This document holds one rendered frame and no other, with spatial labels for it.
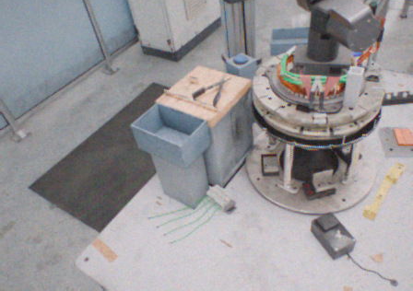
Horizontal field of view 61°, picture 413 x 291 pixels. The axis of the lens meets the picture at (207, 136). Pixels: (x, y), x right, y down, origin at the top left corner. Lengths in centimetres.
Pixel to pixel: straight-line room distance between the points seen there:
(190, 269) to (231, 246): 12
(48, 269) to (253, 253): 138
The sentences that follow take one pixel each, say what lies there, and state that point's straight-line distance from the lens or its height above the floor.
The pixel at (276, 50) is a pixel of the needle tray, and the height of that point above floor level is 104.
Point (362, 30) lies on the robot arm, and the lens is 60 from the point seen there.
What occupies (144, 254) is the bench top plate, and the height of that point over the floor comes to 78.
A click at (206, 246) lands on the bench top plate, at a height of 78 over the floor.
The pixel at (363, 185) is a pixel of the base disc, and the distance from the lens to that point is 109.
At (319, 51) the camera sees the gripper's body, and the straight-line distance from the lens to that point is 67.
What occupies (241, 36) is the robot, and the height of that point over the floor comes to 103.
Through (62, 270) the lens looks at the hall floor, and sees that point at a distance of 207.
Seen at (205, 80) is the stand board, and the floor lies 106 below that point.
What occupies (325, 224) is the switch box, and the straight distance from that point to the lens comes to 94.
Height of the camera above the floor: 162
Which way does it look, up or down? 42 degrees down
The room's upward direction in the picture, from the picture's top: 10 degrees counter-clockwise
